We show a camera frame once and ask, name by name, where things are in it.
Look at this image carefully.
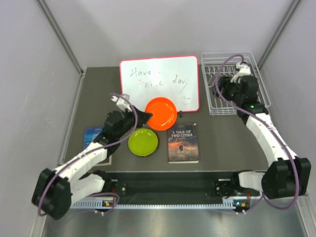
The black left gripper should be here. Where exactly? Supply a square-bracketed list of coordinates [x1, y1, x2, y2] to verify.
[116, 105, 152, 139]

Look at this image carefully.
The pink framed whiteboard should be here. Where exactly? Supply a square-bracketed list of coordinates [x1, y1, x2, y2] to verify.
[119, 55, 200, 112]

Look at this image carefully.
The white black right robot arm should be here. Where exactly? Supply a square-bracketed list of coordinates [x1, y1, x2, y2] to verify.
[213, 76, 311, 199]

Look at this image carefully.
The aluminium frame rail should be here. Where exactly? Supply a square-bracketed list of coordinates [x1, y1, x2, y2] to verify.
[39, 179, 309, 210]

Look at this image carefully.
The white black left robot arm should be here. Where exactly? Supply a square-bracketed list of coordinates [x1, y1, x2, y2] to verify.
[31, 108, 152, 220]

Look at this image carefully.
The lime green plate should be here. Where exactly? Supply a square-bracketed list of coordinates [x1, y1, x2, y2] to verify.
[128, 128, 158, 157]

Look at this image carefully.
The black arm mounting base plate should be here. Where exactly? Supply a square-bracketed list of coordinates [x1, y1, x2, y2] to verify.
[98, 172, 247, 200]

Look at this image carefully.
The orange plate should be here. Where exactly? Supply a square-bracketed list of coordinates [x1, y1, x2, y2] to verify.
[145, 97, 177, 131]

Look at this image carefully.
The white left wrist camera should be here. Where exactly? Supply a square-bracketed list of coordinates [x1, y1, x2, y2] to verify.
[109, 93, 132, 112]

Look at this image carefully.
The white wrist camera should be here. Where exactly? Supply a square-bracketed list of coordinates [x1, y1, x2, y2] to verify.
[109, 93, 132, 112]
[230, 61, 251, 83]

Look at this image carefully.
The Tale of Two Cities book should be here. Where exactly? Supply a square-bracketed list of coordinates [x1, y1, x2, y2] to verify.
[168, 123, 199, 163]

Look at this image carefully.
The white wire dish rack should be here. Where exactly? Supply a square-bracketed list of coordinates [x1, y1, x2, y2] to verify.
[201, 51, 271, 116]

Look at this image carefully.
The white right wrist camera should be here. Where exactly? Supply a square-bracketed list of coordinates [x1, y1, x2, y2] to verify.
[230, 61, 251, 83]

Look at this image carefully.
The Jane Eyre book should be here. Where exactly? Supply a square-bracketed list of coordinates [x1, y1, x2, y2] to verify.
[83, 126, 112, 166]

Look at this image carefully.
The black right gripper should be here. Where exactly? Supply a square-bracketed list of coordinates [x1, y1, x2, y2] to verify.
[210, 76, 243, 105]

